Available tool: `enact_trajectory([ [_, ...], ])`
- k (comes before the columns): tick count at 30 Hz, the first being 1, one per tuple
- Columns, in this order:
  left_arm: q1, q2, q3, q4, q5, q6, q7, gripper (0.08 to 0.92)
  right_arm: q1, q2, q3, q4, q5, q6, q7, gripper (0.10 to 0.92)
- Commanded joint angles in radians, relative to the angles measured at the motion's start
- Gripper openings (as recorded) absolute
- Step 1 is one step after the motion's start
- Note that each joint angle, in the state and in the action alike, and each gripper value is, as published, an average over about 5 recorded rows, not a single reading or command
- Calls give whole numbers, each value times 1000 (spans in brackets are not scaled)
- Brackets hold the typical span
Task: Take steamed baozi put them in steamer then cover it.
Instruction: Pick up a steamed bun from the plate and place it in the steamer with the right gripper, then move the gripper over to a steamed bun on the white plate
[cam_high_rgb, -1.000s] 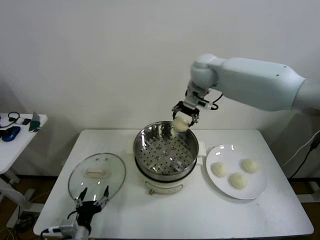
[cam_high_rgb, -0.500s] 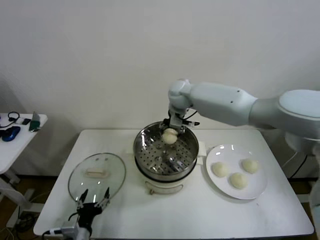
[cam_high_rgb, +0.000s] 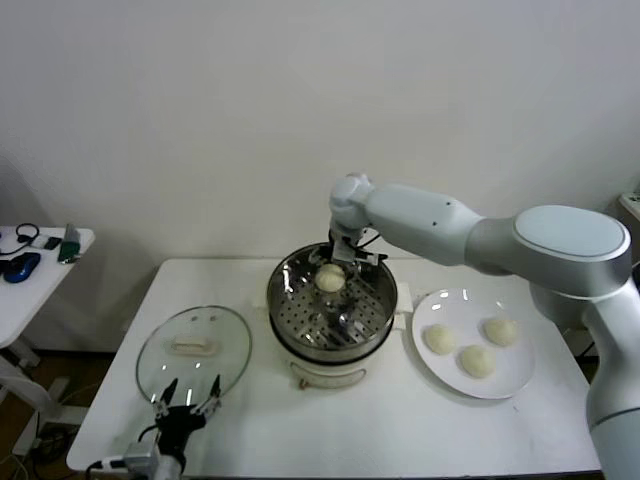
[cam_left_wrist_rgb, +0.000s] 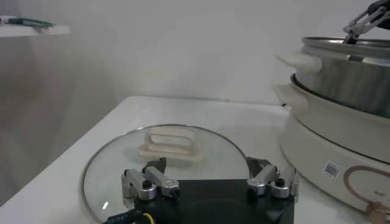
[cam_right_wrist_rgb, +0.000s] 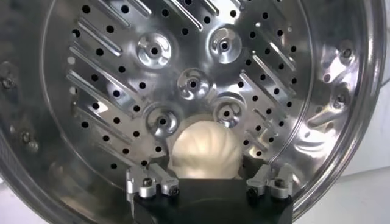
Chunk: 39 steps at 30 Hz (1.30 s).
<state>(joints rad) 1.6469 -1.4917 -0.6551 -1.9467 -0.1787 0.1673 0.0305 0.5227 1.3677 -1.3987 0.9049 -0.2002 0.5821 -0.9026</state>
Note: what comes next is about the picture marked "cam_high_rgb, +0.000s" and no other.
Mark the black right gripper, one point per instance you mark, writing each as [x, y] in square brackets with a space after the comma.
[337, 232]

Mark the green clamp tool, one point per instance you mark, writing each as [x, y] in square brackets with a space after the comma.
[70, 247]

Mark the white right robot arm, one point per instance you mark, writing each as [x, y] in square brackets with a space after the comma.
[425, 220]

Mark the small white black device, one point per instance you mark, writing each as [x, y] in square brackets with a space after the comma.
[47, 244]

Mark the black headset loop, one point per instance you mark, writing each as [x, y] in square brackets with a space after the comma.
[21, 229]

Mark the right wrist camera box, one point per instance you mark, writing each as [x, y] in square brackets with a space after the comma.
[372, 258]

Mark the white electric cooker base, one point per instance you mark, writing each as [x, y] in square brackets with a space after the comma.
[325, 374]

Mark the round glass pot lid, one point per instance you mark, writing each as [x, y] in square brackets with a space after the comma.
[192, 346]

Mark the blue computer mouse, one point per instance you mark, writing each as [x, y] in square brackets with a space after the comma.
[22, 267]

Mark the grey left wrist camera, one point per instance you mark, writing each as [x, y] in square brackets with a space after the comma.
[140, 455]

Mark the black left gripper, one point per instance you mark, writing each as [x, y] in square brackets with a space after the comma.
[175, 425]

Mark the stainless steel steamer basket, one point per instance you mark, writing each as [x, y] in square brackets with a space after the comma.
[300, 300]

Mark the white side table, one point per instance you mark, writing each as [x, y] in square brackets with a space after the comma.
[45, 290]

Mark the white steamed baozi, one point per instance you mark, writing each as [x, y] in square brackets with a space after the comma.
[477, 361]
[501, 331]
[440, 339]
[329, 278]

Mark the white round plate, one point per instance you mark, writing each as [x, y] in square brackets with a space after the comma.
[500, 380]

